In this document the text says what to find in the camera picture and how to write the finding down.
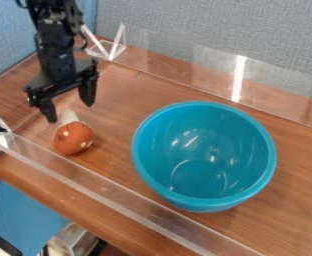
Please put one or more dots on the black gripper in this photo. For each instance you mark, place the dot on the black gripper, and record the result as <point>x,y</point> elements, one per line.
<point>43,88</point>

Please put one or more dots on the brown and white toy mushroom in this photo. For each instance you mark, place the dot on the brown and white toy mushroom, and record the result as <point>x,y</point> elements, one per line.
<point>74,134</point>

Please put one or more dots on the blue plastic bowl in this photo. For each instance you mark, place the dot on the blue plastic bowl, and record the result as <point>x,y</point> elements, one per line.
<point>205,155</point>

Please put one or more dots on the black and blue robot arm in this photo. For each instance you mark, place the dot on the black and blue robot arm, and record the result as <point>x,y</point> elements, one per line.
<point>58,20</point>

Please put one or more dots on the clear acrylic table barrier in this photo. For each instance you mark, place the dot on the clear acrylic table barrier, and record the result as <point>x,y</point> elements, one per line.
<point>95,187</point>

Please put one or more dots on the clear acrylic corner bracket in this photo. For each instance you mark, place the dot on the clear acrylic corner bracket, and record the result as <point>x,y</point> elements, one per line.
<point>105,49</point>

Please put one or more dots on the grey metal frame piece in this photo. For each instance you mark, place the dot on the grey metal frame piece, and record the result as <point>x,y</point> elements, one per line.
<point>74,241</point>

